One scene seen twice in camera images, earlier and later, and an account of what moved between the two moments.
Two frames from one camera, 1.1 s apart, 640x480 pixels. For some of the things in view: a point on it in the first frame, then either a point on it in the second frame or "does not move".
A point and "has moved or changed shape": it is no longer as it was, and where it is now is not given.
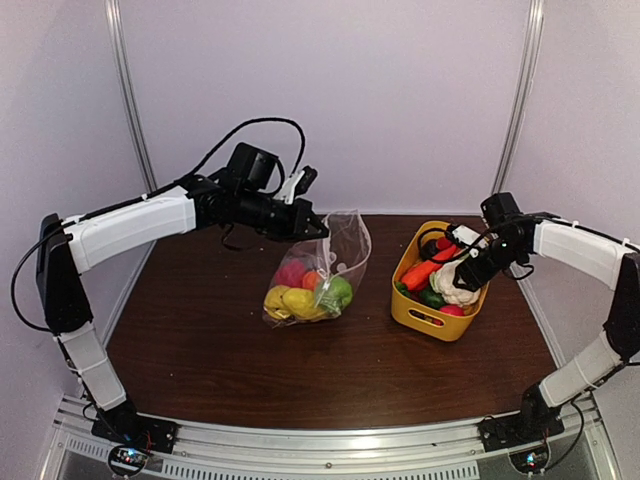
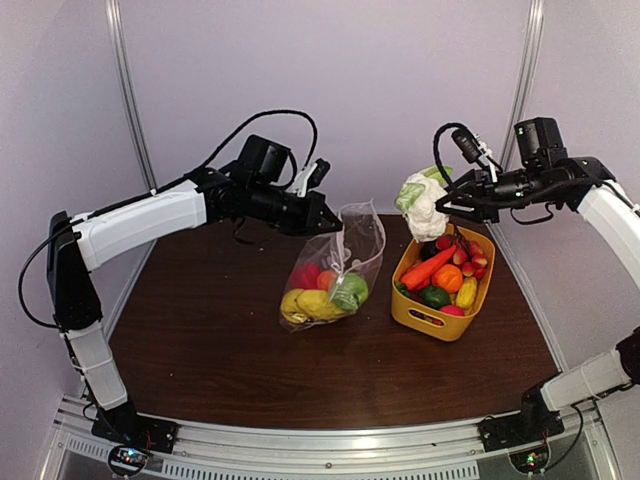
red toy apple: x=453 y=310 does not move
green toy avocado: x=432 y=298 does not move
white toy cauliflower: x=442 y=282 -> x=417 y=200
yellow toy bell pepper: x=300 y=303 -> x=316 y=304
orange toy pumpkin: x=310 y=279 -> x=326 y=279
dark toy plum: x=428 y=248 does not move
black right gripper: x=474 y=277 -> x=482 y=199
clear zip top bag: x=314 y=279 has moved or changed shape
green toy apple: x=338 y=295 -> x=352 y=291
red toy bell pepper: x=291 y=274 -> x=305 y=277
